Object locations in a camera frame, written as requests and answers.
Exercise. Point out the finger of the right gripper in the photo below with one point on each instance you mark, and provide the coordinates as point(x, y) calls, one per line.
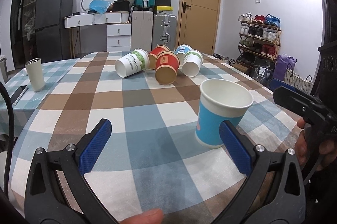
point(297, 101)

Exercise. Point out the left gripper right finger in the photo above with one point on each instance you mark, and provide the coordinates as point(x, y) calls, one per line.
point(285, 201)

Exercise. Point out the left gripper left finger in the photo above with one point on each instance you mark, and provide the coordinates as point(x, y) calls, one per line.
point(45, 200)

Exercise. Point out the blue bunny paper cup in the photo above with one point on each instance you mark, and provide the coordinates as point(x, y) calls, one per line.
point(220, 100)

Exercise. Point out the green white cup right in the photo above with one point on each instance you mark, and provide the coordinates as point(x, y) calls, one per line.
point(192, 63)

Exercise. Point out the blue white paper cup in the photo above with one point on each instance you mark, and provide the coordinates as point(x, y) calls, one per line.
point(181, 51)

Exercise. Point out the front red paper cup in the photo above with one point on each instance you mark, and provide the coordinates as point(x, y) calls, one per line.
point(166, 67)

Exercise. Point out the red paper cup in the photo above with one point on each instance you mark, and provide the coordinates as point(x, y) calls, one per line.
point(166, 67)
point(154, 54)

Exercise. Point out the green white paper cup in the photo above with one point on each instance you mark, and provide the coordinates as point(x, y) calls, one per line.
point(132, 63)

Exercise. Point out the rear red paper cup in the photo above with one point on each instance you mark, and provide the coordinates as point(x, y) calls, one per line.
point(154, 54)

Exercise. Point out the person right hand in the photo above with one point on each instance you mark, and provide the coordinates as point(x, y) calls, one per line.
point(308, 147)

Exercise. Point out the person left hand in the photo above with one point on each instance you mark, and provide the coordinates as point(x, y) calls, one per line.
point(153, 216)

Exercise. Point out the purple bag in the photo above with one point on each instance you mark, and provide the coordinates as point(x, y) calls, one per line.
point(283, 63)

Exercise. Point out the shoe rack with shoes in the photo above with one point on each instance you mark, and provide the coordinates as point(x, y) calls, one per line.
point(259, 40)

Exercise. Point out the plaid tablecloth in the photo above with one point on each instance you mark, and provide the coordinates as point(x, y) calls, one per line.
point(152, 158)

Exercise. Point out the white smartphone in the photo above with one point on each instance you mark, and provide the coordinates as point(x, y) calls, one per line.
point(15, 97)

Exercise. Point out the small check blue tablecloth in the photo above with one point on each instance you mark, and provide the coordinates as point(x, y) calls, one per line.
point(53, 72)

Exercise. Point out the cream travel tumbler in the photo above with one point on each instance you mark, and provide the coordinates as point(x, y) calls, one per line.
point(35, 74)

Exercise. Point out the wooden door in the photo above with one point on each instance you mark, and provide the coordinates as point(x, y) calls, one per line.
point(198, 24)

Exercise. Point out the silver suitcase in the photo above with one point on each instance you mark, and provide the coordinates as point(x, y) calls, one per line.
point(164, 30)

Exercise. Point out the stacked shoe boxes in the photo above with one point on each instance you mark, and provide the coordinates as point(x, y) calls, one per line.
point(163, 6)

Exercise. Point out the white drawer desk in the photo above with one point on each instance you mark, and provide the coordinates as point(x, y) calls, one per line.
point(110, 31)

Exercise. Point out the beige suitcase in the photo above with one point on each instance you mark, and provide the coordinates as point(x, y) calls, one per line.
point(141, 30)

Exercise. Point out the blue plastic bag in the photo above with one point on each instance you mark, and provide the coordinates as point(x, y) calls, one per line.
point(99, 6)

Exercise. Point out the black refrigerator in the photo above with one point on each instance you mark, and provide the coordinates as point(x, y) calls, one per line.
point(52, 39)

